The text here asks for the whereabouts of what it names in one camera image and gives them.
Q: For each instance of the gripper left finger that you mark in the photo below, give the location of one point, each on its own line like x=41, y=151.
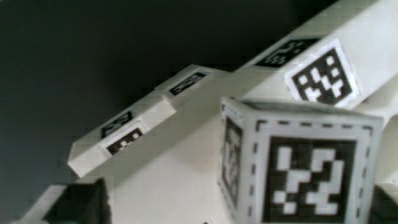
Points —
x=71, y=204

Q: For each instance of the white chair back frame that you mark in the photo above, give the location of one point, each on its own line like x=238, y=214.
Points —
x=329, y=66

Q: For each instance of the white chair leg with tag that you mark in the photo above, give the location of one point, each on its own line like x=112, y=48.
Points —
x=141, y=117

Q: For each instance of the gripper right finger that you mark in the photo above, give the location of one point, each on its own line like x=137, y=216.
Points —
x=384, y=204

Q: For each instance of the white tagged cube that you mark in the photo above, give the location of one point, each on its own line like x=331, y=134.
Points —
x=297, y=165

